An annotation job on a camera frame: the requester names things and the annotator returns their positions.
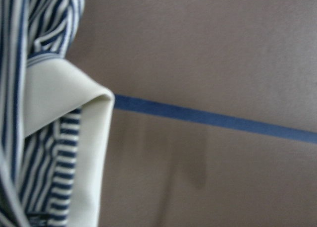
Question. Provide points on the navy white striped polo shirt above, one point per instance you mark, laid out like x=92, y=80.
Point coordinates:
x=54, y=119

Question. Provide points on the brown table mat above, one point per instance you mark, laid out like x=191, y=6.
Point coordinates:
x=215, y=120

